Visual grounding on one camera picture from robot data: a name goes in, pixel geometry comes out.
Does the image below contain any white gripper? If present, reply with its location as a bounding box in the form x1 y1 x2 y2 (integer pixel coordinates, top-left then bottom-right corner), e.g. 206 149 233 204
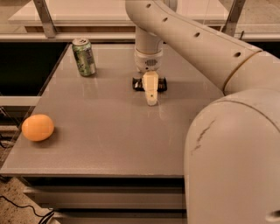
135 49 163 106

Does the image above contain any black rxbar chocolate bar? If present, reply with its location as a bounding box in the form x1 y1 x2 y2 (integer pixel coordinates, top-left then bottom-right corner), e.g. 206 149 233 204
132 78 167 92

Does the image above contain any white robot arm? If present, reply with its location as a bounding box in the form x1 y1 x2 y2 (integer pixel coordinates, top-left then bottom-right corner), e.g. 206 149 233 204
125 0 280 224

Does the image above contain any green soda can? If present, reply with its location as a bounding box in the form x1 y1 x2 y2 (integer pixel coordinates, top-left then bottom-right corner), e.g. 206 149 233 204
72 38 96 77

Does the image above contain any orange fruit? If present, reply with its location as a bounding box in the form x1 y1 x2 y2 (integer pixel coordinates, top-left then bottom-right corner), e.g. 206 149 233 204
22 114 54 142

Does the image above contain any grey table drawer unit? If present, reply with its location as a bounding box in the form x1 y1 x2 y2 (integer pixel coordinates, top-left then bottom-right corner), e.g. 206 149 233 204
24 177 187 224

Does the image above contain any metal railing frame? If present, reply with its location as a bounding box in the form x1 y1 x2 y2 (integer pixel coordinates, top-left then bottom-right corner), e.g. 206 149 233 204
0 0 280 39

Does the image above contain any black floor cable left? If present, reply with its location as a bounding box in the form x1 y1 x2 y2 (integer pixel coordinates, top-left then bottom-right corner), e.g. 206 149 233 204
0 194 55 224

